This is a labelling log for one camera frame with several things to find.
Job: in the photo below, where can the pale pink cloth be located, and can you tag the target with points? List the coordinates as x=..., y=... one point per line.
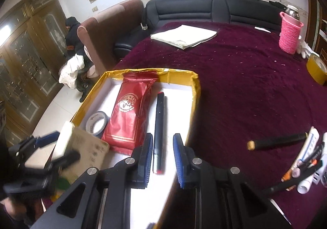
x=92, y=72

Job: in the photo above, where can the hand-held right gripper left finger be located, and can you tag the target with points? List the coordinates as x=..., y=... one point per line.
x=146, y=160

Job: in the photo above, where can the dark cloth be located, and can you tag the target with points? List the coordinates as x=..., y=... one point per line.
x=83, y=90

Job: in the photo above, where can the brown armchair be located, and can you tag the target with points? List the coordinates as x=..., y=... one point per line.
x=109, y=29

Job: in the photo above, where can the yellow taped storage box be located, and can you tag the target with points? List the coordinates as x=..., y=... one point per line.
x=178, y=75

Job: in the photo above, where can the white orange-tipped marker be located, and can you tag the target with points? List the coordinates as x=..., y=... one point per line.
x=312, y=163

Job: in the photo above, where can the white paper slip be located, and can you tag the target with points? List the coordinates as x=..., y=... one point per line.
x=262, y=29

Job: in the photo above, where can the folded white paper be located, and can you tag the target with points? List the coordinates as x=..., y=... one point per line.
x=184, y=34

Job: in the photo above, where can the black bag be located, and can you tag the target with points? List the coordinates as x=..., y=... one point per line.
x=277, y=4

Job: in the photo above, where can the beige printed packet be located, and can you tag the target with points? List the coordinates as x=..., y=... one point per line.
x=86, y=149

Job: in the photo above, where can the wall socket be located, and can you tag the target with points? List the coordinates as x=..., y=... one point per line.
x=95, y=9

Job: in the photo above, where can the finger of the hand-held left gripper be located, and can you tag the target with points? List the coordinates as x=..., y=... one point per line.
x=69, y=158
x=48, y=139

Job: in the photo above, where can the bottle in pink knitted sleeve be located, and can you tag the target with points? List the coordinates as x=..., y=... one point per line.
x=290, y=34

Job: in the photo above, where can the grey tape roll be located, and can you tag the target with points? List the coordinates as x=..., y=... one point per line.
x=101, y=116

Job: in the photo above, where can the white cloth pile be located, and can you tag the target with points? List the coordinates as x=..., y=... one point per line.
x=71, y=70

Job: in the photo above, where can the black marker with red ends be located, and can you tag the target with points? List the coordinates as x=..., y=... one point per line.
x=159, y=126

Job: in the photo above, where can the wooden display cabinet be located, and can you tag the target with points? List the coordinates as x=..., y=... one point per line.
x=315, y=14

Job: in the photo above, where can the black pen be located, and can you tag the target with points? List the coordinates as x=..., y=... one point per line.
x=311, y=154

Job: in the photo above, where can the white glove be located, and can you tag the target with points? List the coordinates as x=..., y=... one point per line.
x=304, y=50

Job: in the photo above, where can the wooden glass door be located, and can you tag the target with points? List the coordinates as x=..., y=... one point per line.
x=25, y=65

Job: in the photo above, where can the black leather sofa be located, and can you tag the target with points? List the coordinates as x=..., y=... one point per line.
x=191, y=9

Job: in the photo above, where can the white blue toothpaste box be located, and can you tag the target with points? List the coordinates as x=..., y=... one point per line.
x=307, y=145

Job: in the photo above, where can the yellow tape roll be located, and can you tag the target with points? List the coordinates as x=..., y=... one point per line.
x=315, y=70

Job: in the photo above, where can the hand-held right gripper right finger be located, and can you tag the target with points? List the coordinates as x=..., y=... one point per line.
x=178, y=162

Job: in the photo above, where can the green small object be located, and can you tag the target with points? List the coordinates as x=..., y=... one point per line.
x=62, y=185

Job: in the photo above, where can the small white tube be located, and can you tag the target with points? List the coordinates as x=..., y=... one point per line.
x=305, y=184

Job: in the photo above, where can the red foil packet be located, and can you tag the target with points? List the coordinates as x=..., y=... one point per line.
x=127, y=116

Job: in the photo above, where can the thin black rod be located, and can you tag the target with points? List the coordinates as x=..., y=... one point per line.
x=283, y=186

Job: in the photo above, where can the black stick with tan end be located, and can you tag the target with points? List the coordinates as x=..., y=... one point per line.
x=278, y=141

